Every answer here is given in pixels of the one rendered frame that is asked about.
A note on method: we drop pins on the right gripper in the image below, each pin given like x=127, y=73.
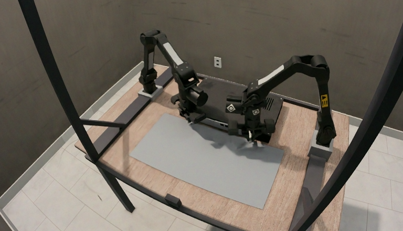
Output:
x=251, y=124

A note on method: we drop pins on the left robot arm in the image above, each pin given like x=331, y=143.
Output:
x=182, y=71

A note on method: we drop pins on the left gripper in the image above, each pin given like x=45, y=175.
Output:
x=187, y=109

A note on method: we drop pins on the black flat enclosure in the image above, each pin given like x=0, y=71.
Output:
x=214, y=108

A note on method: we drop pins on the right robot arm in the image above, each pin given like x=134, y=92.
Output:
x=257, y=91

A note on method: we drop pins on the green circuit board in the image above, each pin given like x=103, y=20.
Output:
x=223, y=125

